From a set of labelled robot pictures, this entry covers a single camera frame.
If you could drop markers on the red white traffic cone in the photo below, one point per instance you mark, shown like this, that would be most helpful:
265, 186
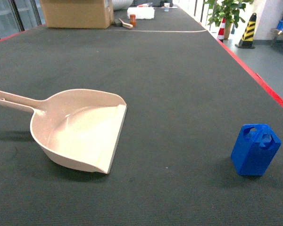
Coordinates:
221, 31

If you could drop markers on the white foam block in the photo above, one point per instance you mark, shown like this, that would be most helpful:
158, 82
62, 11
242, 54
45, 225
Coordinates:
141, 12

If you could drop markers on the brown cardboard box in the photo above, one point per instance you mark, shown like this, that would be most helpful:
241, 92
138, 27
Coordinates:
81, 14

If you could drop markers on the yellow black traffic cone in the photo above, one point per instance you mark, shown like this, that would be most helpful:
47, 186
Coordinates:
246, 41

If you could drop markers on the orange can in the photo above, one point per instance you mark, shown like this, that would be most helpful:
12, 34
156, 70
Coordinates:
133, 20

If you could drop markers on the white paper cup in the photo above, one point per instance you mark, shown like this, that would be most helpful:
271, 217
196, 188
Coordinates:
166, 6

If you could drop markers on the beige plastic dustpan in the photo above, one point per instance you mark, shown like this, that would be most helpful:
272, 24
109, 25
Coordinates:
77, 128

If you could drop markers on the blue plastic part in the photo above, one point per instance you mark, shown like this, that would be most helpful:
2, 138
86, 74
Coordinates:
255, 147

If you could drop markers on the wooden handled brush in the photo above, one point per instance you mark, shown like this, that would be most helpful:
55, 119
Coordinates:
120, 23

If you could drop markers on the green potted plant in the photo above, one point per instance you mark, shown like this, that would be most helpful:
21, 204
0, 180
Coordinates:
228, 9

